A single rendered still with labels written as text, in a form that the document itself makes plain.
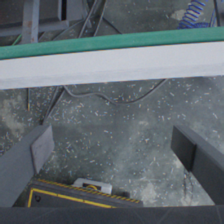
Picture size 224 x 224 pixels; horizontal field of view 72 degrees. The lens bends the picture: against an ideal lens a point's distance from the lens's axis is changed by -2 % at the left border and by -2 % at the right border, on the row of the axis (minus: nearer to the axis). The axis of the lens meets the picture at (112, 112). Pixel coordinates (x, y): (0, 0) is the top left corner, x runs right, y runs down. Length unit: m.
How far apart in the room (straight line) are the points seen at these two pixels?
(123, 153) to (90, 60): 0.98
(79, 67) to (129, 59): 0.10
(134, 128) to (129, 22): 0.90
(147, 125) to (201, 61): 0.94
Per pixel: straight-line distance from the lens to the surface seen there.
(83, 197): 1.01
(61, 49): 0.45
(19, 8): 1.02
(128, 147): 1.23
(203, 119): 1.36
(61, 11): 0.94
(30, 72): 0.37
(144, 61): 0.32
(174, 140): 0.17
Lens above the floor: 1.23
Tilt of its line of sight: 81 degrees down
